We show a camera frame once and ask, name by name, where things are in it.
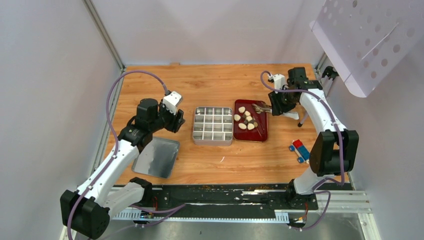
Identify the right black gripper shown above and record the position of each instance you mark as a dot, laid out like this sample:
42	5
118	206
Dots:
277	107

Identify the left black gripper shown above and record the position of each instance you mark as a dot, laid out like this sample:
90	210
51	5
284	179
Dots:
174	125

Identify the metal tongs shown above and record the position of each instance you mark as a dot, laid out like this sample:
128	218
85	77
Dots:
268	109

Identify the white chocolate piece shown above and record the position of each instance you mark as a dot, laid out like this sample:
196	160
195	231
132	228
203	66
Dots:
250	126
241	109
242	126
237	117

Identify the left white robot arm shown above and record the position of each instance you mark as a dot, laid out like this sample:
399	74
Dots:
89	209

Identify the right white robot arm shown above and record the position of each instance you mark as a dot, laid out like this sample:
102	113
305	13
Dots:
334	150

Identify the small tripod stand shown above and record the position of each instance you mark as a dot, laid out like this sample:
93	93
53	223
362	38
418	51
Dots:
315	105

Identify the silver tin lid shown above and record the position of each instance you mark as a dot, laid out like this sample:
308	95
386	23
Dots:
158	158

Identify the red rectangular tray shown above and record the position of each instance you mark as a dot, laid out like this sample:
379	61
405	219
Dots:
260	120

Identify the silver compartment tin box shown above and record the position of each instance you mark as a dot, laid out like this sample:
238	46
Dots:
213	126

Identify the red blue toy car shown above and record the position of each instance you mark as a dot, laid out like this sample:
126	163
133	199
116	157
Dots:
303	155

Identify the white perforated metal panel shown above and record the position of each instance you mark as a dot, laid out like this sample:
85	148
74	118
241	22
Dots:
366	39

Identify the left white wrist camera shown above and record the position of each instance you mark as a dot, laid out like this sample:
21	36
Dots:
172	101

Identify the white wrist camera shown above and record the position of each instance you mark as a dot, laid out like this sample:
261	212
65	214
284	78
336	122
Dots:
172	101
278	81

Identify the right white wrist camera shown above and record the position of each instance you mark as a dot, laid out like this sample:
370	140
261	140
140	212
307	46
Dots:
278	81

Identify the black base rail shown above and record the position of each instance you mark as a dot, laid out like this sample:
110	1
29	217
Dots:
256	202

